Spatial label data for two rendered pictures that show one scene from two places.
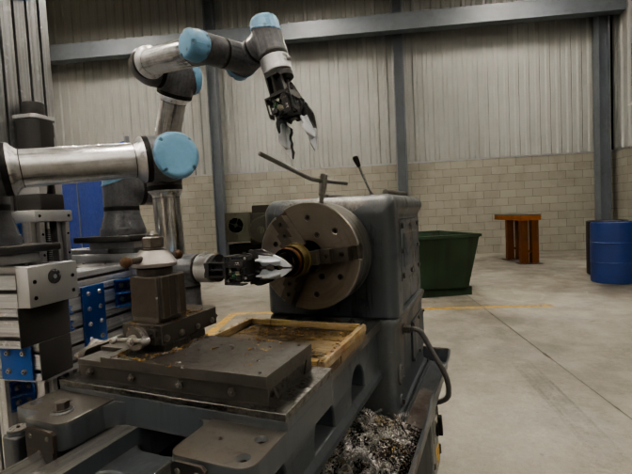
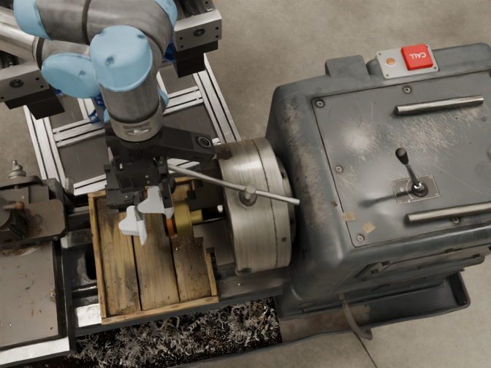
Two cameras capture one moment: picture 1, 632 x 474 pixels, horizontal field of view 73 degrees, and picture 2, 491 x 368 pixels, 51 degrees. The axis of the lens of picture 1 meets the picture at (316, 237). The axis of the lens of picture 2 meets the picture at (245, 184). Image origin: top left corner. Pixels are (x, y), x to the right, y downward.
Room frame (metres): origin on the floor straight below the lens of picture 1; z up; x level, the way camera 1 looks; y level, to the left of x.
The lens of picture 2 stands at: (1.00, -0.30, 2.24)
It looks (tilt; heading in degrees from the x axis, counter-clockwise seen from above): 68 degrees down; 49
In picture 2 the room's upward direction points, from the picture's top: 7 degrees clockwise
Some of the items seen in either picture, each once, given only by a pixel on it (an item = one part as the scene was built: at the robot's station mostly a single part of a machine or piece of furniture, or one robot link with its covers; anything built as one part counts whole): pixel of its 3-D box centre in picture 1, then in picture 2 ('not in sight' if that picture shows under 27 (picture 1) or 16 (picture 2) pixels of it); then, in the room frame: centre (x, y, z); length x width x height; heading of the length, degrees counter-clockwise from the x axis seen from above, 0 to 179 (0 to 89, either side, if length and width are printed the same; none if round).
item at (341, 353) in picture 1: (279, 342); (151, 247); (1.04, 0.10, 0.89); 0.36 x 0.30 x 0.04; 67
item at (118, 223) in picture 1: (122, 220); not in sight; (1.50, 0.68, 1.21); 0.15 x 0.15 x 0.10
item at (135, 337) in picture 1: (169, 328); (25, 226); (0.81, 0.29, 0.99); 0.20 x 0.10 x 0.05; 157
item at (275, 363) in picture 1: (186, 360); (20, 257); (0.75, 0.24, 0.95); 0.43 x 0.17 x 0.05; 67
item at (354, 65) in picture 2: not in sight; (346, 74); (1.61, 0.10, 1.24); 0.09 x 0.08 x 0.03; 157
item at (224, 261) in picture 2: (334, 255); (221, 247); (1.16, -0.05, 1.09); 0.12 x 0.11 x 0.05; 67
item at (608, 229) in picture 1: (613, 251); not in sight; (6.23, -4.38, 0.44); 0.59 x 0.59 x 0.88
